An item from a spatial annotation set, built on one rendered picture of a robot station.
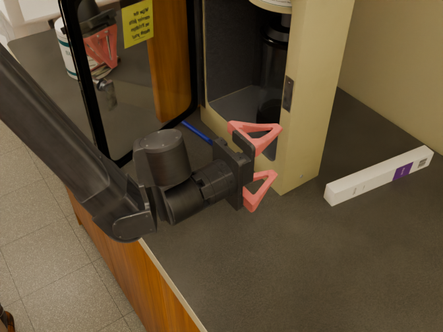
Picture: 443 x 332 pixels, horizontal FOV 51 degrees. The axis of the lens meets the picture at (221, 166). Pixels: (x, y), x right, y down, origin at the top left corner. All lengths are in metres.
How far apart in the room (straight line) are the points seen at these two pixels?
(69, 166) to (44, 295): 1.50
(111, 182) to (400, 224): 0.63
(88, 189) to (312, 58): 0.43
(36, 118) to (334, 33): 0.50
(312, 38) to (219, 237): 0.42
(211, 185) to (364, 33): 0.76
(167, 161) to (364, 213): 0.54
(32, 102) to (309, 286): 0.57
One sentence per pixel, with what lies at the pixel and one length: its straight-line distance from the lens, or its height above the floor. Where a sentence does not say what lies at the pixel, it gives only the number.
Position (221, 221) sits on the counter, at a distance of 0.96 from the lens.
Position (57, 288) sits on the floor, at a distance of 2.07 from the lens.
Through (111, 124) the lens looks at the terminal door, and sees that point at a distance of 0.94.
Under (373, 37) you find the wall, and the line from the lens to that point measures 1.26.
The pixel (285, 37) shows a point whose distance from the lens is 0.91.
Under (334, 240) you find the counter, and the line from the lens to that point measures 0.95.
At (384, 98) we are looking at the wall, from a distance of 1.29.
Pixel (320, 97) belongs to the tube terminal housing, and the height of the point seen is 1.17.
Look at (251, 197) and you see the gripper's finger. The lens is 0.72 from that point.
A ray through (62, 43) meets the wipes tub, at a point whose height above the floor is 1.05.
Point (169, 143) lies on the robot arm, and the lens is 0.58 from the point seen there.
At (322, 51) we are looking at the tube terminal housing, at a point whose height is 1.28.
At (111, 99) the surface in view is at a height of 1.18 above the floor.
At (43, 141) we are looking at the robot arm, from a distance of 0.59.
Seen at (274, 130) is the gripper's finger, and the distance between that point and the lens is 0.68.
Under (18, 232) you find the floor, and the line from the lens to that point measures 2.31.
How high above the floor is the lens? 1.68
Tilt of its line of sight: 44 degrees down
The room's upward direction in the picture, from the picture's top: straight up
